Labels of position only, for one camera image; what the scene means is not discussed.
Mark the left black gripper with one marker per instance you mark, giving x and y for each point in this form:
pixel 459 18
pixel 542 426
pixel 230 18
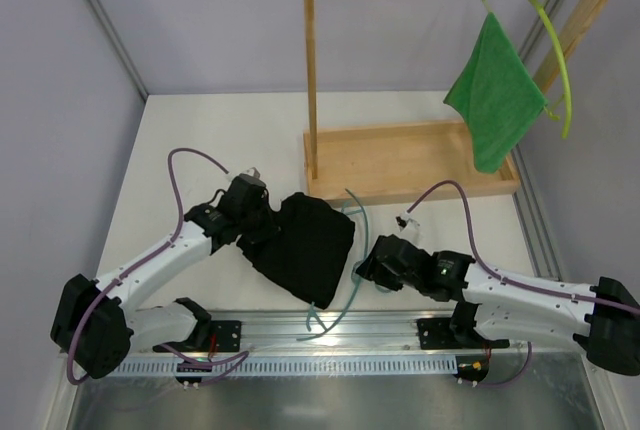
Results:
pixel 261 217

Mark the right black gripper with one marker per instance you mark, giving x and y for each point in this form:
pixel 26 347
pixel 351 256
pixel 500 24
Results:
pixel 382 264

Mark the black trousers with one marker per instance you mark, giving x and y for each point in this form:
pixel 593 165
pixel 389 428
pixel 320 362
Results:
pixel 308 255

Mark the teal plastic hanger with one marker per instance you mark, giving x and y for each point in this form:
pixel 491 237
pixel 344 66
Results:
pixel 350 270

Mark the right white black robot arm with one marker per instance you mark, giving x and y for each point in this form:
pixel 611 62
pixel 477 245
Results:
pixel 491 307

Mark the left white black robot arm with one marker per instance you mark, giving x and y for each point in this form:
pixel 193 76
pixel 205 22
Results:
pixel 99 322

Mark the wooden clothes rack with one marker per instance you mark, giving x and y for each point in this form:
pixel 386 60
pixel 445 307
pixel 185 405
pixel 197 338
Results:
pixel 392 163

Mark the green microfibre cloth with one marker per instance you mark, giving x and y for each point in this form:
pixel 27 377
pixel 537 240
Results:
pixel 495 96

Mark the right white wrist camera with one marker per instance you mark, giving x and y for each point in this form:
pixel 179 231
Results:
pixel 409 229

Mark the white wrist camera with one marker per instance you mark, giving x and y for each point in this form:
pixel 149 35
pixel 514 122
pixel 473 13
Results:
pixel 409 229
pixel 252 172

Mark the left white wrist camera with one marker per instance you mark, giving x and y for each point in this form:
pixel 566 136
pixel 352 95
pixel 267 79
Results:
pixel 252 172

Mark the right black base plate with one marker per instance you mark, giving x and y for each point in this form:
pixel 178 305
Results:
pixel 434 333

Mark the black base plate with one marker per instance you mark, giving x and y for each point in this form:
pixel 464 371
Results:
pixel 434 333
pixel 224 336

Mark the grey slotted cable duct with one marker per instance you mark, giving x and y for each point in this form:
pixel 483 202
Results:
pixel 296 366

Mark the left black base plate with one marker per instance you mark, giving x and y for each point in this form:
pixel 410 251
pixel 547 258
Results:
pixel 224 336

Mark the aluminium mounting rail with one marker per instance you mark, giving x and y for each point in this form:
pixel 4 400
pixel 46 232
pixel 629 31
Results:
pixel 460 329

